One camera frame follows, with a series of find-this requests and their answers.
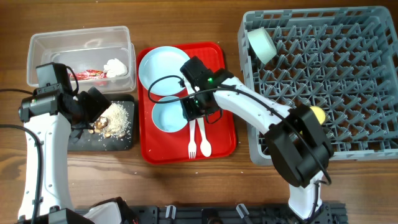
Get small light blue bowl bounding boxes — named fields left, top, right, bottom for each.
left=152, top=96, right=188, bottom=133

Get large light blue plate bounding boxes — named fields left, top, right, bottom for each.
left=139, top=46, right=190, bottom=96

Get white plastic fork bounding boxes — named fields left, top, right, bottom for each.
left=188, top=120, right=197, bottom=159

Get yellow plastic cup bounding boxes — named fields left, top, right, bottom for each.
left=299, top=105, right=326, bottom=132

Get red snack wrapper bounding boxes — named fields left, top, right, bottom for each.
left=69, top=70, right=107, bottom=86

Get mint green bowl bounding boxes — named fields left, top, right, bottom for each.
left=248, top=27, right=277, bottom=64

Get red serving tray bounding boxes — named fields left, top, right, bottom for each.
left=137, top=42, right=237, bottom=165

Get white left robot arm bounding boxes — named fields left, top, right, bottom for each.
left=18, top=85, right=129, bottom=223

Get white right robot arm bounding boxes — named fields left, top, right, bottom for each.
left=180, top=68, right=334, bottom=220

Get white napkin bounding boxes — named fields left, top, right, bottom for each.
left=103, top=58, right=128, bottom=78

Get black waste tray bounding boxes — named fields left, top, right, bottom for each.
left=68, top=93, right=136, bottom=151

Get white plastic spoon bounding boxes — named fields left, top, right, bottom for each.
left=197, top=118, right=211, bottom=157

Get clear plastic waste bin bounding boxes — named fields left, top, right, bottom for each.
left=26, top=26, right=136, bottom=93

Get rice and food scraps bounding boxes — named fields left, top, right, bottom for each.
left=88, top=103, right=130, bottom=138

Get grey dishwasher rack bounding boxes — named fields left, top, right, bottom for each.
left=238, top=6, right=397, bottom=161

